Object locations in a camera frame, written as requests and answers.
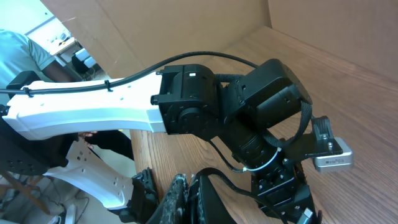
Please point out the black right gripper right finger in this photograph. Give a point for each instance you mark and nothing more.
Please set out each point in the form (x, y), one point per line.
(205, 205)

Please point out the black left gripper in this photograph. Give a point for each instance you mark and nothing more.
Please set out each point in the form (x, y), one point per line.
(289, 193)

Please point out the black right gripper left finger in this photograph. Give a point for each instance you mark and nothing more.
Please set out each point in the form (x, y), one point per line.
(172, 206)

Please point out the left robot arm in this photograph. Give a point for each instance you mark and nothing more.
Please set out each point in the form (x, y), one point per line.
(261, 117)

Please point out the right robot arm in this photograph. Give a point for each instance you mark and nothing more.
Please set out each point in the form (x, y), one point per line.
(132, 199)

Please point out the person in teal shirt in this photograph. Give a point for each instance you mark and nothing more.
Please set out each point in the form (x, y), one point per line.
(20, 53)

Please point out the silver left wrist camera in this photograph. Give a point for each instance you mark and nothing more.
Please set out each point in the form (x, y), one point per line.
(338, 162)

